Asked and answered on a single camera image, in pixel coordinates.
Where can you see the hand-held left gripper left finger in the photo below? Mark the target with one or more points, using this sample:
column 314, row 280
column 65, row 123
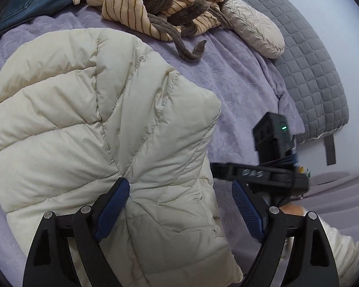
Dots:
column 112, row 206

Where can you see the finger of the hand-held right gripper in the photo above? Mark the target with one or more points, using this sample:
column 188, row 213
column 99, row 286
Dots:
column 224, row 170

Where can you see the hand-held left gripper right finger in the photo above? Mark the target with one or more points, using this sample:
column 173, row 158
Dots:
column 246, row 206

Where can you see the cream quilted puffer jacket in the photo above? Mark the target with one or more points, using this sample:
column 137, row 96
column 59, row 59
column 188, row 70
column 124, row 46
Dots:
column 92, row 119

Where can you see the person's right forearm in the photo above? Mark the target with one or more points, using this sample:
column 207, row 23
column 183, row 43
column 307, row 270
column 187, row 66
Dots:
column 344, row 248

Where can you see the person's right hand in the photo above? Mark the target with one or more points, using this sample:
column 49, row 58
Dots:
column 293, row 210

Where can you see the purple blanket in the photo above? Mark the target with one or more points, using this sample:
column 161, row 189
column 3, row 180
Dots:
column 242, row 77

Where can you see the grey quilted mattress cover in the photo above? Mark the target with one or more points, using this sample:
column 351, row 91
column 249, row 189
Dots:
column 311, row 65

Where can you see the cream textured pillow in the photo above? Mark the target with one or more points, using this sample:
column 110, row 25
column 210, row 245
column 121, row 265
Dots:
column 254, row 27

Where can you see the beige striped fleece robe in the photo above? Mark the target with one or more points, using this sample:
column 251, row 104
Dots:
column 155, row 0

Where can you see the blue denim jeans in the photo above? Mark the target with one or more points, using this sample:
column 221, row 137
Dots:
column 27, row 1

